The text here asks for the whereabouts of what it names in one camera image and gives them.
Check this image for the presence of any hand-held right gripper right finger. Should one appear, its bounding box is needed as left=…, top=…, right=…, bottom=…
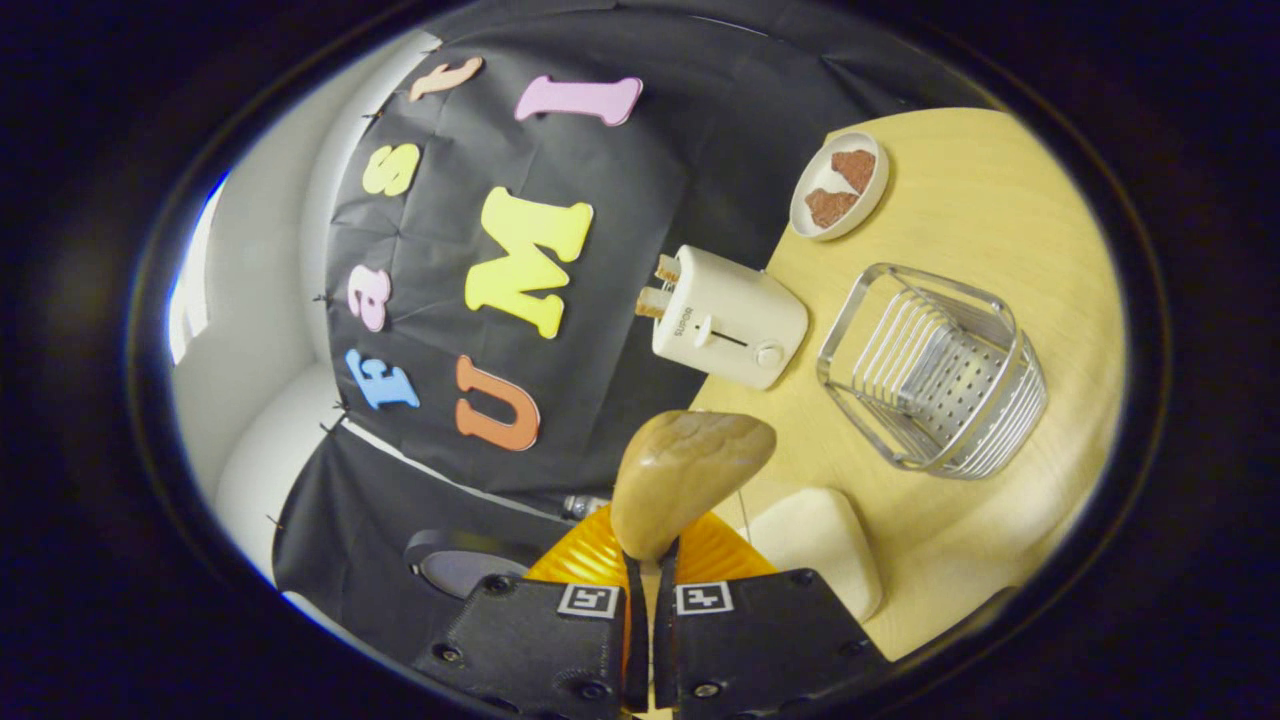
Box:
left=653, top=510, right=893, bottom=717

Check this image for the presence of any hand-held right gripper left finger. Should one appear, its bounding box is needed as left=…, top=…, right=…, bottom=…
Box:
left=413, top=503, right=643, bottom=717

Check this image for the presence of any dark grey rice cooker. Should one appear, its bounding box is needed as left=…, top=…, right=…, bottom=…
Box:
left=405, top=530, right=549, bottom=601

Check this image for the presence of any metal wire chopstick holder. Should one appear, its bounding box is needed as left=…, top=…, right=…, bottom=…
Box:
left=817, top=263, right=1048, bottom=481

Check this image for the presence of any cream rice box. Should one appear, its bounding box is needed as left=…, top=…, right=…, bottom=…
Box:
left=745, top=488, right=883, bottom=623

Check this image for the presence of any white toaster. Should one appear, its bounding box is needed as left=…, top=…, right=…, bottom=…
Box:
left=652, top=245, right=809, bottom=391

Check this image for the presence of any white round plate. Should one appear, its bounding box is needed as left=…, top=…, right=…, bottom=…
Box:
left=790, top=132, right=889, bottom=241

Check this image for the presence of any red meat piece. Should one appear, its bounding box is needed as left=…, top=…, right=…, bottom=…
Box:
left=805, top=188, right=859, bottom=230
left=832, top=150, right=877, bottom=195

